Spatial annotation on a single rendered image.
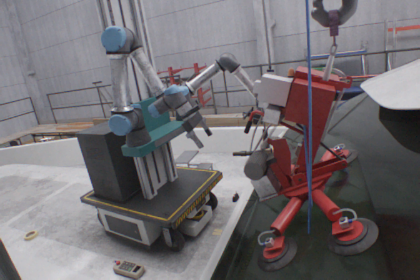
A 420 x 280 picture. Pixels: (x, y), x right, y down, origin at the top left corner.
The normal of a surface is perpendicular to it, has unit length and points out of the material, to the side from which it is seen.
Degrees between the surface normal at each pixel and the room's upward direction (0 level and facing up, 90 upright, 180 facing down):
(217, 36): 90
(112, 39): 82
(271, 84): 90
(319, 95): 90
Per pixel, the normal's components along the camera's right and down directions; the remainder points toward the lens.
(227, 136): -0.31, 0.31
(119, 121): -0.10, 0.42
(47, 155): 0.07, 0.27
